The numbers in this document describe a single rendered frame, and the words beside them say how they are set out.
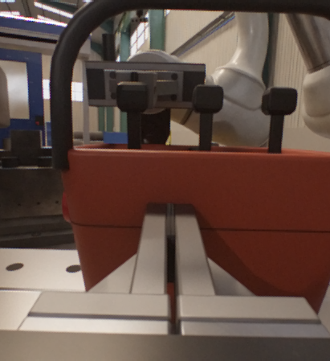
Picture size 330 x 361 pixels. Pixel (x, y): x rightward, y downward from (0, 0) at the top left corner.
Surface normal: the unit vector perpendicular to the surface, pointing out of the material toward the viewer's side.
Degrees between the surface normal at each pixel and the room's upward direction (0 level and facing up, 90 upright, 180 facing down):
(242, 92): 82
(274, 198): 97
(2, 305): 0
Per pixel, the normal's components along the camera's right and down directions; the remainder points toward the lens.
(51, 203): 0.38, 0.16
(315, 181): 0.00, 0.28
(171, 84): 0.86, 0.21
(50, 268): 0.03, -0.99
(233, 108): 0.10, 0.10
